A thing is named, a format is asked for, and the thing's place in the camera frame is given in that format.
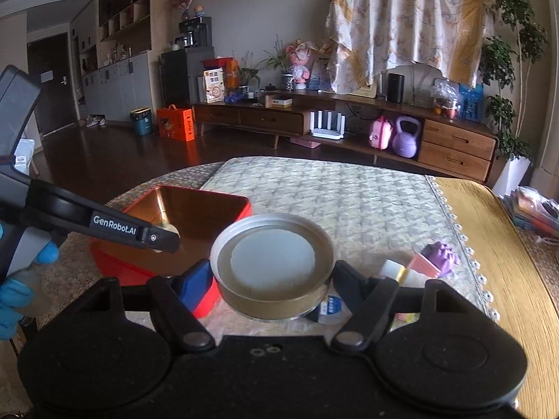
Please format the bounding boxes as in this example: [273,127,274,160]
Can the black cylinder speaker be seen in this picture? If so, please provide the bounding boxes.
[386,73,405,104]

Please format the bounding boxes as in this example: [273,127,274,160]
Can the wooden TV console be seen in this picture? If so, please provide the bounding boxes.
[193,91,498,184]

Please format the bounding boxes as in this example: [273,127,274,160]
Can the small blue-label bottle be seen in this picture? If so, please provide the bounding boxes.
[317,294,351,325]

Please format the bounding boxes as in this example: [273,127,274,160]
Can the white yellow block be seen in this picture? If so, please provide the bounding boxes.
[379,259,407,283]

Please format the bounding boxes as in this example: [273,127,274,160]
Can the pink plush doll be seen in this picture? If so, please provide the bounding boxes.
[285,40,315,90]

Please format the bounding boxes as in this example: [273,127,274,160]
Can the coffee machine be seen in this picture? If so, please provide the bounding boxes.
[179,16,213,47]

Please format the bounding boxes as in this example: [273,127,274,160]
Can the floral cloth cover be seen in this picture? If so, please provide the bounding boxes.
[326,0,494,95]

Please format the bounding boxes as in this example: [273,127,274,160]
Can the quilted cream table mat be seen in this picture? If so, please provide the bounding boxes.
[203,157,500,321]

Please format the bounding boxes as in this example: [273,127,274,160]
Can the blue gloved left hand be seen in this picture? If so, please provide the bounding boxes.
[1,223,59,340]

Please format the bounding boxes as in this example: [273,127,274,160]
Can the stack of books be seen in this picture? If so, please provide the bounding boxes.
[500,186,558,238]

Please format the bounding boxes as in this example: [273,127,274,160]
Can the pink cube block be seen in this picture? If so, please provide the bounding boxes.
[406,253,441,278]

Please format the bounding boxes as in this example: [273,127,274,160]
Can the pink toy case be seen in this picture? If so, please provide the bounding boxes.
[369,116,394,150]

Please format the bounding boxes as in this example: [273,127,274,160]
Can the yellow lace-edged table runner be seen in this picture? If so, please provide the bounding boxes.
[435,178,558,418]

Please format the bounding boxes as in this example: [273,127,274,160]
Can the small white egg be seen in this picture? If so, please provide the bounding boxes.
[153,221,180,253]

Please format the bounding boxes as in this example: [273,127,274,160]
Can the red metal tin box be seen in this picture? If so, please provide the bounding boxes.
[90,185,252,318]

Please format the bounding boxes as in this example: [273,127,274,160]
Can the orange gift bag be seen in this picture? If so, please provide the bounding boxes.
[156,104,195,142]

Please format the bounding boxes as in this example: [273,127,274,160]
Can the round gold tin lid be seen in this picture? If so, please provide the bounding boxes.
[209,213,336,321]

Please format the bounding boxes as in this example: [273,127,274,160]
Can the white wifi router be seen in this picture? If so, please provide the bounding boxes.
[310,110,346,141]

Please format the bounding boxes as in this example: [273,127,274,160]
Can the cereal box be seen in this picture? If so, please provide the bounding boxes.
[203,68,225,103]

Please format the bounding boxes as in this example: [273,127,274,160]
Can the teal waste bin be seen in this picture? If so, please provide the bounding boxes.
[129,107,153,136]

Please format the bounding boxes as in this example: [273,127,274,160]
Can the purple kettlebell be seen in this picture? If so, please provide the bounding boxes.
[392,116,422,159]

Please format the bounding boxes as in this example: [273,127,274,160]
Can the bagged fruit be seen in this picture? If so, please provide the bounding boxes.
[430,79,462,119]

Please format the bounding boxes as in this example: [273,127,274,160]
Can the tall green potted plant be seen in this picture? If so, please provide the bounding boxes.
[477,0,550,163]

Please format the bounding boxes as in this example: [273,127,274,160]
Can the black mini fridge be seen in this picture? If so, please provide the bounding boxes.
[159,47,214,108]

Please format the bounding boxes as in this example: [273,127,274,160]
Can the purple spiky toy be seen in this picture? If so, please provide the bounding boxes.
[421,241,459,277]

